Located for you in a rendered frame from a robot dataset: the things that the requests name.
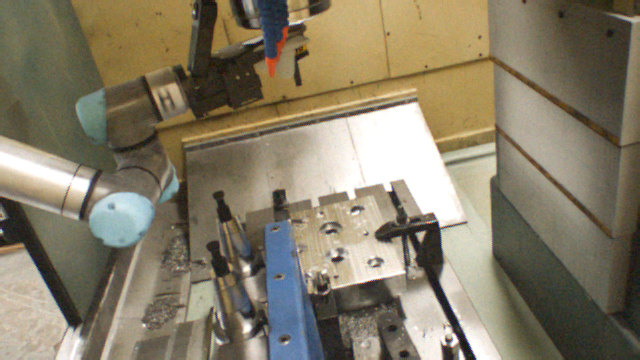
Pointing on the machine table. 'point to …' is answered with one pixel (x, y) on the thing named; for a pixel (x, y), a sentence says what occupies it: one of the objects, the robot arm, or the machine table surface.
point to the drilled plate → (353, 282)
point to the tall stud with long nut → (450, 347)
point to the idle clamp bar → (391, 346)
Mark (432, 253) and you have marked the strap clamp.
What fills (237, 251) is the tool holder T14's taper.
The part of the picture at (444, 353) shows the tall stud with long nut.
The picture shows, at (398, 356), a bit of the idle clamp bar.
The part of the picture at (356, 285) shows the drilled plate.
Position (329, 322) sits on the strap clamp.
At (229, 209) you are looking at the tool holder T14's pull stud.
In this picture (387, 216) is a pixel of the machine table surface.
